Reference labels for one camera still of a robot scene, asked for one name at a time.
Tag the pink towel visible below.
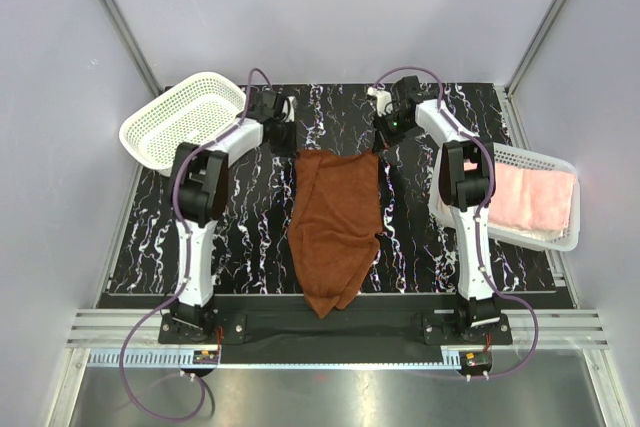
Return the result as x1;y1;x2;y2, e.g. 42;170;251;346
489;163;577;232

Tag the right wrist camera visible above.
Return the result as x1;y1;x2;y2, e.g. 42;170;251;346
367;87;393;117

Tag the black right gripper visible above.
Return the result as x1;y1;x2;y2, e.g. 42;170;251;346
370;110;414;155

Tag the white perforated basket right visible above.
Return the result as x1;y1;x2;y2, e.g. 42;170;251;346
429;140;580;254

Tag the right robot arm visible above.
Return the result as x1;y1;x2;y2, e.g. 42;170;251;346
367;76;500;344

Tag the white perforated basket left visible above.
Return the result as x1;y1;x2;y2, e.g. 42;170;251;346
119;72;246;177

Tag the left controller board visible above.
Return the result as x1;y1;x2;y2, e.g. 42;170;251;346
192;346;221;365

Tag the right controller board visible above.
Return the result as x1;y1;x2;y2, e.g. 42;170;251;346
461;351;493;376

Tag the white towel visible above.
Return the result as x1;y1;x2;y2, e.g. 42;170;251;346
488;192;580;252

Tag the white perforated basket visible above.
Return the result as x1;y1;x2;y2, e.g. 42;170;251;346
429;140;580;254
119;72;246;177

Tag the brown towel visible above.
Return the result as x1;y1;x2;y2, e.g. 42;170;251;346
287;150;383;319

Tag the controller board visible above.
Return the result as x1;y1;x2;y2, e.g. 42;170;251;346
192;346;221;365
461;351;493;376

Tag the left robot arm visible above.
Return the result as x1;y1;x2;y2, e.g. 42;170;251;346
169;90;297;343

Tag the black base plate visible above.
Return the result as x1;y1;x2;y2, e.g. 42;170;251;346
158;294;512;368

